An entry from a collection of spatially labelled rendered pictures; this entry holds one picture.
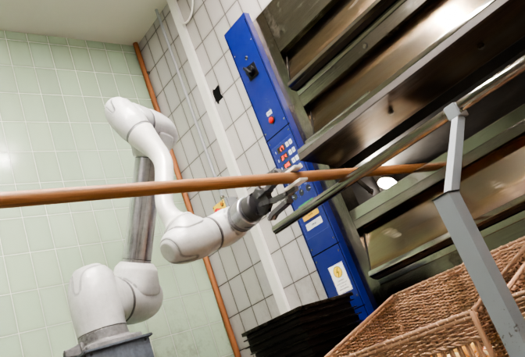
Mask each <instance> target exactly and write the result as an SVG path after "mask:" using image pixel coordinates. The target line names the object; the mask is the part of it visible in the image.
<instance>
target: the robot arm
mask: <svg viewBox="0 0 525 357"><path fill-rule="evenodd" d="M105 117H106V119H107V120H108V122H109V124H110V126H111V127H112V128H113V129H114V131H115V132H117V133H118V135H119V136H121V138H122V139H124V140H125V141H126V142H128V143H129V144H130V145H131V149H132V154H133V156H134V158H135V161H134V173H133V180H132V183H139V182H151V181H163V180H173V160H172V157H171V154H170V150H171V149H172V148H173V147H174V145H175V144H176V143H177V139H178V133H177V129H176V127H175V125H174V124H173V122H172V121H171V120H170V119H169V118H167V117H166V116H164V115H163V114H161V113H160V112H157V111H155V110H153V109H148V108H146V107H144V106H142V105H139V104H136V103H134V102H130V101H129V100H128V99H126V98H121V97H115V98H111V99H110V100H108V101H107V103H106V104H105ZM307 180H308V177H301V178H298V179H297V180H296V181H294V182H293V183H292V184H290V185H288V186H287V187H286V188H285V189H284V191H286V192H283V193H281V194H279V195H277V196H274V197H272V195H271V193H272V192H273V189H274V188H275V187H276V186H277V185H278V184H276V185H267V186H265V187H264V188H262V187H261V186H258V187H256V188H255V190H254V191H253V192H252V193H251V194H250V195H248V196H247V197H243V198H240V199H239V200H237V201H236V202H235V203H234V204H232V205H231V206H228V207H226V208H225V209H221V210H219V211H217V212H215V213H213V214H212V215H210V216H207V217H205V218H201V217H200V216H196V215H194V214H192V213H191V212H181V211H180V210H178V209H177V207H176V206H175V205H174V203H173V194H168V195H151V196H141V197H133V198H130V205H129V212H128V218H127V230H126V237H125V243H124V250H123V261H120V262H119V263H118V264H117V265H116V266H115V268H114V271H112V270H111V269H110V268H109V267H107V266H105V265H102V264H100V263H93V264H90V265H87V266H83V267H81V268H79V269H78V270H75V271H74V272H73V275H72V277H71V278H70V282H69V286H68V302H69V307H70V315H71V319H72V322H73V327H74V330H75V332H76V335H77V340H78V345H76V346H74V347H72V348H69V349H67V350H65V351H63V352H64V353H63V354H62V355H63V357H77V356H78V355H79V354H80V353H82V352H83V351H87V350H89V349H93V348H97V347H101V346H103V345H108V344H112V343H115V342H117V341H122V340H126V339H128V338H132V337H136V336H140V335H142V332H141V331H139V332H133V333H130V331H129V329H128V327H127V325H131V324H136V323H141V322H144V321H146V320H148V319H150V318H152V317H153V316H154V315H155V314H156V313H157V312H158V311H159V310H160V308H161V306H162V303H163V290H162V287H161V285H160V284H159V277H158V270H157V269H156V267H155V265H154V264H152V263H151V261H152V248H153V241H154V233H155V221H156V213H158V214H159V218H160V219H161V220H162V223H163V224H164V226H165V231H164V235H163V236H162V239H161V241H160V251H161V253H162V256H163V257H164V259H166V260H167V261H168V262H171V263H173V264H186V263H190V262H194V261H196V260H199V259H202V258H204V257H206V256H207V255H210V254H212V253H213V252H214V251H216V250H218V249H220V248H226V247H229V246H231V245H232V244H234V243H235V242H237V241H239V240H240V239H241V238H243V237H244V236H245V235H246V234H247V232H248V230H250V229H252V228H253V227H254V226H255V225H256V224H258V223H259V222H260V220H261V219H262V218H263V217H264V216H265V215H267V216H268V218H267V219H268V221H272V220H276V219H277V217H278V216H279V214H281V213H282V212H283V211H284V210H285V209H286V208H287V207H288V206H289V205H290V204H291V203H292V202H293V201H294V200H293V198H292V197H291V196H292V195H295V192H296V191H298V189H299V188H298V186H300V185H301V184H303V183H304V182H306V181H307ZM283 199H284V200H283ZM281 200H283V201H282V202H281V203H280V204H279V205H278V206H277V207H276V208H275V209H274V210H272V211H271V209H272V207H273V204H275V203H278V202H279V201H281Z"/></svg>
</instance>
